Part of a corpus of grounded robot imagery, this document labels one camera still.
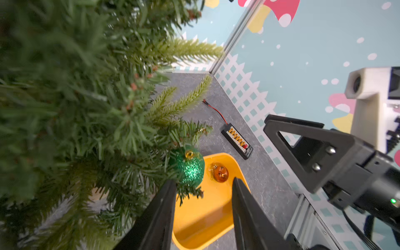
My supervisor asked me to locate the small green christmas tree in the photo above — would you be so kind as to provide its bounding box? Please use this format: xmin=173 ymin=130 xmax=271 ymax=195
xmin=1 ymin=1 xmax=223 ymax=250

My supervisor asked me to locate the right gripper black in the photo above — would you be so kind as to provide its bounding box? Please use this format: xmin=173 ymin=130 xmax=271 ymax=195
xmin=264 ymin=115 xmax=400 ymax=231

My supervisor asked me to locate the green glitter ball ornament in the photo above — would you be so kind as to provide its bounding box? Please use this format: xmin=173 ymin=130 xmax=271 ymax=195
xmin=169 ymin=145 xmax=205 ymax=188

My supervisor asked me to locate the yellow plastic tray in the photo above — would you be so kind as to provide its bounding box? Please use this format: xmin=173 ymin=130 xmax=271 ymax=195
xmin=172 ymin=153 xmax=247 ymax=250

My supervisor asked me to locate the orange shiny ball ornament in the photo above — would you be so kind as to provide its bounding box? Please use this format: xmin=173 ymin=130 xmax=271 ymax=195
xmin=211 ymin=164 xmax=229 ymax=183

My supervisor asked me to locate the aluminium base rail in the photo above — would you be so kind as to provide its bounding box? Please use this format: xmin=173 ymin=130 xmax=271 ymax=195
xmin=284 ymin=194 xmax=342 ymax=250

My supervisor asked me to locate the black charging board with wire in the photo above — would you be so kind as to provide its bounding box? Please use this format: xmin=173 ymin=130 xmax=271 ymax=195
xmin=203 ymin=99 xmax=254 ymax=160

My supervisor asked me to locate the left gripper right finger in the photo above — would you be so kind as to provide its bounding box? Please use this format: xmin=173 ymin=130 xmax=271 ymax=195
xmin=232 ymin=178 xmax=301 ymax=250

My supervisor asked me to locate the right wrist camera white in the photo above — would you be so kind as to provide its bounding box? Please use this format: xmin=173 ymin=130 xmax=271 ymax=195
xmin=345 ymin=67 xmax=400 ymax=154

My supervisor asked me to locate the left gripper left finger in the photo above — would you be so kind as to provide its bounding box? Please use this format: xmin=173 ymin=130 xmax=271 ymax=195
xmin=114 ymin=180 xmax=177 ymax=250

